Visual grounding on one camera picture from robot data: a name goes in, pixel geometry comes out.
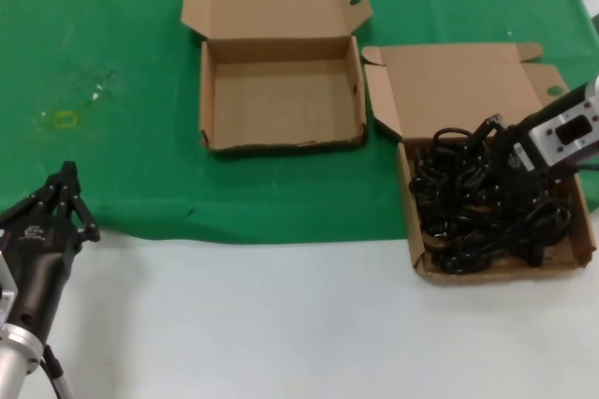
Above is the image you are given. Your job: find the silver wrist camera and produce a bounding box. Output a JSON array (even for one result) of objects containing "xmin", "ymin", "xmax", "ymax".
[
  {"xmin": 527, "ymin": 82, "xmax": 599, "ymax": 169},
  {"xmin": 0, "ymin": 248, "xmax": 22, "ymax": 325}
]

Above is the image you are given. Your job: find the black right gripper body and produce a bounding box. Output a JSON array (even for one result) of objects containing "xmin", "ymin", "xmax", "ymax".
[{"xmin": 489, "ymin": 82, "xmax": 592, "ymax": 190}]

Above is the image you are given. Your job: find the green tablecloth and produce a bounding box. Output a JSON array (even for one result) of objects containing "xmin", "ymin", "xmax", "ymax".
[{"xmin": 0, "ymin": 0, "xmax": 599, "ymax": 246}]

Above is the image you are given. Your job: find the black power cable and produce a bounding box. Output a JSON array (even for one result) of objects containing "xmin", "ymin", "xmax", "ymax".
[
  {"xmin": 411, "ymin": 169, "xmax": 553, "ymax": 231},
  {"xmin": 461, "ymin": 130, "xmax": 509, "ymax": 176},
  {"xmin": 495, "ymin": 197, "xmax": 575, "ymax": 273},
  {"xmin": 411, "ymin": 211, "xmax": 497, "ymax": 276}
]

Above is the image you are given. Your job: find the black plug in near box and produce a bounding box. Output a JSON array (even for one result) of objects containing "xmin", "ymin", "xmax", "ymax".
[{"xmin": 410, "ymin": 126, "xmax": 476, "ymax": 185}]

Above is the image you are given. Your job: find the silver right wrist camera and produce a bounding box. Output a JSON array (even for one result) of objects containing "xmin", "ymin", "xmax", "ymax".
[{"xmin": 527, "ymin": 82, "xmax": 599, "ymax": 169}]

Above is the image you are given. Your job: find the open brown cardboard box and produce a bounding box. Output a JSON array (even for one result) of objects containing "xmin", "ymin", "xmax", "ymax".
[
  {"xmin": 180, "ymin": 0, "xmax": 374, "ymax": 155},
  {"xmin": 361, "ymin": 41, "xmax": 599, "ymax": 288}
]

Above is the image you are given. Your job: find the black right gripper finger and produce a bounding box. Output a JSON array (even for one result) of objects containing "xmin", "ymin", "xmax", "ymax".
[{"xmin": 477, "ymin": 112, "xmax": 509, "ymax": 145}]

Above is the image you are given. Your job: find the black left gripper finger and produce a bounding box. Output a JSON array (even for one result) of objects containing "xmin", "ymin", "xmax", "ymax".
[
  {"xmin": 66, "ymin": 194, "xmax": 103, "ymax": 244},
  {"xmin": 28, "ymin": 160, "xmax": 81, "ymax": 221}
]

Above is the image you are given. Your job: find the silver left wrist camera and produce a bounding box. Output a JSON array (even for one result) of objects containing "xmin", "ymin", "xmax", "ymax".
[{"xmin": 0, "ymin": 248, "xmax": 22, "ymax": 325}]

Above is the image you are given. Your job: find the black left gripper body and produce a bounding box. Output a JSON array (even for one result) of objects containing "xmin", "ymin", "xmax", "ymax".
[{"xmin": 0, "ymin": 204, "xmax": 81, "ymax": 340}]

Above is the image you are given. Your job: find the grey left arm cable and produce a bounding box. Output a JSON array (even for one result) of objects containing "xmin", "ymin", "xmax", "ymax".
[{"xmin": 40, "ymin": 342, "xmax": 76, "ymax": 399}]

